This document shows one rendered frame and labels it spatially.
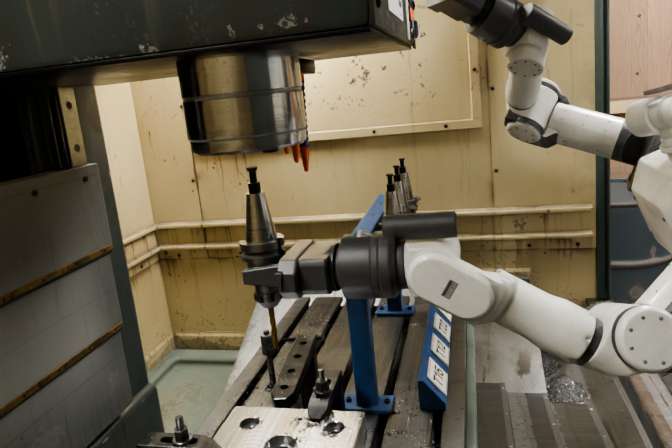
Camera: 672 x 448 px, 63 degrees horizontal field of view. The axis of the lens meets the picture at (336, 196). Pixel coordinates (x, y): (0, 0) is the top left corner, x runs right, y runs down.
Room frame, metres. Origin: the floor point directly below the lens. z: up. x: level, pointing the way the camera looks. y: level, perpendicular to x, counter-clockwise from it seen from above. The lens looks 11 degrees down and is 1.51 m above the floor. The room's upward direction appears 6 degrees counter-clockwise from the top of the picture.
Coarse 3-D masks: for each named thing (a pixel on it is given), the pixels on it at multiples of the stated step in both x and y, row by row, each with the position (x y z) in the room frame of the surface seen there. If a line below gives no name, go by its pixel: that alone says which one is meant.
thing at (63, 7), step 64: (0, 0) 0.69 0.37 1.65; (64, 0) 0.66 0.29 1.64; (128, 0) 0.64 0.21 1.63; (192, 0) 0.63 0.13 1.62; (256, 0) 0.61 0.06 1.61; (320, 0) 0.59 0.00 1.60; (384, 0) 0.66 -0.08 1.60; (0, 64) 0.69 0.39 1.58; (64, 64) 0.67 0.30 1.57; (128, 64) 0.68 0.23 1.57
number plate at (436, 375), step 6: (432, 360) 1.02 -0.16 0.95; (432, 366) 1.00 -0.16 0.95; (438, 366) 1.02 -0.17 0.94; (432, 372) 0.98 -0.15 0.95; (438, 372) 1.00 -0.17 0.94; (444, 372) 1.02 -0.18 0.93; (432, 378) 0.96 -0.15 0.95; (438, 378) 0.98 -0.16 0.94; (444, 378) 1.00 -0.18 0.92; (438, 384) 0.96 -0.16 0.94; (444, 384) 0.98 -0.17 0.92; (444, 390) 0.96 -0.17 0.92
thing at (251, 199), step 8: (248, 192) 0.75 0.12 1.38; (264, 192) 0.75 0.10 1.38; (248, 200) 0.74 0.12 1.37; (256, 200) 0.73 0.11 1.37; (264, 200) 0.74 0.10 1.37; (248, 208) 0.74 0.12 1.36; (256, 208) 0.73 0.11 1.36; (264, 208) 0.74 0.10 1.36; (248, 216) 0.74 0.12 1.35; (256, 216) 0.73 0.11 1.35; (264, 216) 0.73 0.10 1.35; (248, 224) 0.73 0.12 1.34; (256, 224) 0.73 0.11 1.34; (264, 224) 0.73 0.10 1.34; (272, 224) 0.74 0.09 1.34; (248, 232) 0.73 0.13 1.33; (256, 232) 0.73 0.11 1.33; (264, 232) 0.73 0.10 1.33; (272, 232) 0.74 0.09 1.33; (248, 240) 0.73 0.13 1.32; (256, 240) 0.73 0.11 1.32; (264, 240) 0.73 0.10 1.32
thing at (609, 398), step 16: (544, 352) 1.56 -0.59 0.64; (576, 368) 1.43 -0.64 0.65; (592, 384) 1.34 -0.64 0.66; (608, 384) 1.31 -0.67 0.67; (592, 400) 1.27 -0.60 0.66; (608, 400) 1.25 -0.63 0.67; (624, 400) 1.23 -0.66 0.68; (608, 416) 1.19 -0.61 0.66; (624, 416) 1.17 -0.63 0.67; (608, 432) 1.14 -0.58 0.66; (624, 432) 1.12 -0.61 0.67; (640, 432) 1.10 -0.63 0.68
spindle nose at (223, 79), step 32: (192, 64) 0.68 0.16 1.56; (224, 64) 0.67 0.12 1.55; (256, 64) 0.68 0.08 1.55; (288, 64) 0.71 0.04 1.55; (192, 96) 0.69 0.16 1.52; (224, 96) 0.67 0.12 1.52; (256, 96) 0.67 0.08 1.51; (288, 96) 0.70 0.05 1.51; (192, 128) 0.70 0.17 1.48; (224, 128) 0.67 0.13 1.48; (256, 128) 0.67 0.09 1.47; (288, 128) 0.70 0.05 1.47
